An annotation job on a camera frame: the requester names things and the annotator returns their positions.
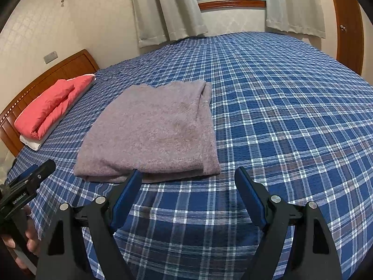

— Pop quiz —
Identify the wooden window sill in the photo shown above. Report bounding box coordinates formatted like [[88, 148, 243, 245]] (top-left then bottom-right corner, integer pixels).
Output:
[[198, 0, 267, 11]]

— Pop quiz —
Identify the wooden door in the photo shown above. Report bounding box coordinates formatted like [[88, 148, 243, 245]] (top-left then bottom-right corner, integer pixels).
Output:
[[326, 0, 365, 76]]

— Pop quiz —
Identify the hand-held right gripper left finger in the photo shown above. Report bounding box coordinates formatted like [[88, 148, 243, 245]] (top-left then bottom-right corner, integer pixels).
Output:
[[35, 168, 143, 280]]

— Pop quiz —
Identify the person's left hand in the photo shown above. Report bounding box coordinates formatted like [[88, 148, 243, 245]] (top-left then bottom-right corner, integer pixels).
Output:
[[1, 206, 41, 256]]

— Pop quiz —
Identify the red folded quilt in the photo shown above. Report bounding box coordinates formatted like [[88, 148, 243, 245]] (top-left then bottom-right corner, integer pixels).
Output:
[[14, 74, 96, 140]]

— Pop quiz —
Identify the narrow beige curtain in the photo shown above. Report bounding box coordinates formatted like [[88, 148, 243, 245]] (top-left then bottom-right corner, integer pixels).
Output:
[[264, 0, 326, 39]]

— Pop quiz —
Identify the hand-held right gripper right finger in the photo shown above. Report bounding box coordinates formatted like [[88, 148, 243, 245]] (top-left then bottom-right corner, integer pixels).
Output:
[[234, 166, 343, 280]]

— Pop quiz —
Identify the bed with blue plaid sheet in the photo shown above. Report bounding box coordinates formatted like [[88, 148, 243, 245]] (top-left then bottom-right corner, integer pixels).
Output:
[[6, 31, 373, 280]]

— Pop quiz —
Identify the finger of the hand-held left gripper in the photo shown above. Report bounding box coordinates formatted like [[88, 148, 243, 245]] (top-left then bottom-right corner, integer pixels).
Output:
[[6, 160, 56, 190]]

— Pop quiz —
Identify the wooden headboard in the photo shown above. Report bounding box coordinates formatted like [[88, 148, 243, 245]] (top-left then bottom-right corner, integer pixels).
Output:
[[0, 49, 100, 158]]

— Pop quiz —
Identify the wide beige curtain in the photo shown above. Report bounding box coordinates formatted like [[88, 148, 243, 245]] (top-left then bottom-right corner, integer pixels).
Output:
[[128, 0, 209, 49]]

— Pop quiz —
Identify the mauve knit sweater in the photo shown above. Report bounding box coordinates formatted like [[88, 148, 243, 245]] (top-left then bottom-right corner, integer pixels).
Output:
[[73, 79, 222, 184]]

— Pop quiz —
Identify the white pillow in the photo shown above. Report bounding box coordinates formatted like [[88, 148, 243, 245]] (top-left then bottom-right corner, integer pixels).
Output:
[[20, 133, 45, 151]]

